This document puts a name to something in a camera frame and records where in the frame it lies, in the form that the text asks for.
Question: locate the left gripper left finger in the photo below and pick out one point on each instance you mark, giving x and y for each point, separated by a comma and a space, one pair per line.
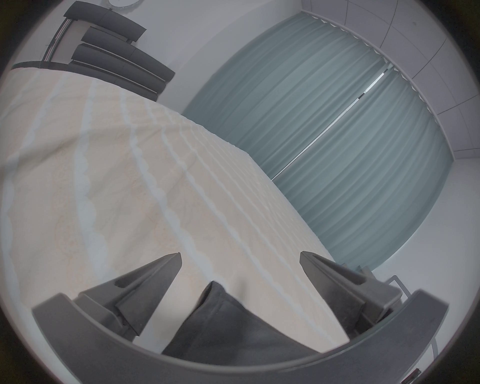
150, 296

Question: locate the bed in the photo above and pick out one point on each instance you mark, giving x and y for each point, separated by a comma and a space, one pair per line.
131, 180

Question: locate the black T-shirt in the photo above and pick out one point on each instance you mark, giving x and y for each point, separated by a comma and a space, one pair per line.
232, 330

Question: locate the blue-green curtain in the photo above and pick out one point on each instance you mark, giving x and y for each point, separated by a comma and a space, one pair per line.
375, 168
285, 82

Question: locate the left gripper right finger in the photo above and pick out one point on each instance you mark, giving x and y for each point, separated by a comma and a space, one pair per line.
337, 292

